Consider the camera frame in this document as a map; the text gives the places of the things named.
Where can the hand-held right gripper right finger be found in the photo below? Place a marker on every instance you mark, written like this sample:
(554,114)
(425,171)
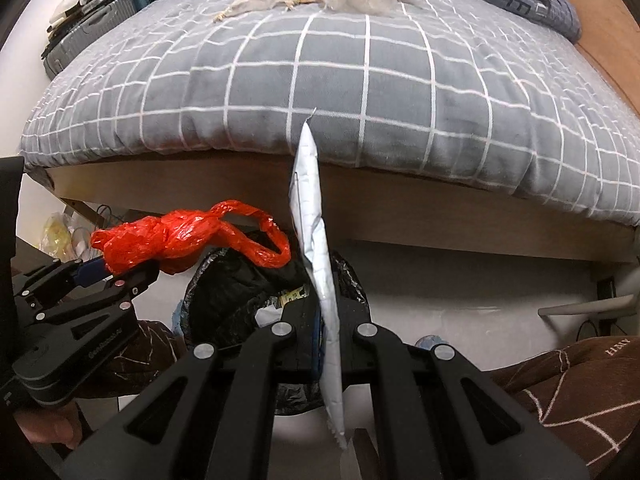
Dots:
(350,340)

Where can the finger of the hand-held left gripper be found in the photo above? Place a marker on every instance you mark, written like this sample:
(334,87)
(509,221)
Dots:
(135,282)
(92,270)

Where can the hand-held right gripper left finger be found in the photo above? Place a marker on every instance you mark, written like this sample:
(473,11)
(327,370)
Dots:
(316,347)

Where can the red plastic bag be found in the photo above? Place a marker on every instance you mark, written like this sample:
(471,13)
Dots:
(165,235)

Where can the waste bin with black liner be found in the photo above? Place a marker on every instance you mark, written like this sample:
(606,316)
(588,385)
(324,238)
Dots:
(225,290)

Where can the white bubble mailer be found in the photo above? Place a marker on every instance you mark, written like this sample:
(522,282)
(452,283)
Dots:
(312,210)

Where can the person's left hand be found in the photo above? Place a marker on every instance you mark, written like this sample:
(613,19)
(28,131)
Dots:
(50,427)

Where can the yellow plastic bag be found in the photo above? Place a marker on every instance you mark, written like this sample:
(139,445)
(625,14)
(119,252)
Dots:
(55,230)

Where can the blue plastic bag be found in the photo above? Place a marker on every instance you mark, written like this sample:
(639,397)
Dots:
(176,319)

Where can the yellow wrapper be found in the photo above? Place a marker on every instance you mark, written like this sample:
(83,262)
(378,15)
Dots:
(292,296)

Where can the light blue slipper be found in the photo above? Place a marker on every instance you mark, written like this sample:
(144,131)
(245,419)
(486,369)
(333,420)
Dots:
(430,342)

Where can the dark grey cabinet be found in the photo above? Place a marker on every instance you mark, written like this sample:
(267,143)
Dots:
(10,210)

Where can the brown patterned pants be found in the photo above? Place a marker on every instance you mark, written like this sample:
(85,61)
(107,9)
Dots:
(575,400)

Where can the grey suitcase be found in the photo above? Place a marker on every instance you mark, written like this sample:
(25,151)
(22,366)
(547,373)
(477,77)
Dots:
(85,35)

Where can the white chair leg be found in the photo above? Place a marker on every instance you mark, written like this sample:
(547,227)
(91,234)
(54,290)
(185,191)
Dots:
(590,305)

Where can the grey checked bed sheet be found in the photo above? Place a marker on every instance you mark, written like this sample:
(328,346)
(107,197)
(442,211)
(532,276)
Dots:
(400,85)

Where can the light wooden side panel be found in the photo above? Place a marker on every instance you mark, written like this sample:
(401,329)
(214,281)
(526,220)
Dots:
(610,35)

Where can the wooden bed frame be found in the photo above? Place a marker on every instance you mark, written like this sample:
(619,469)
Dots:
(450,210)

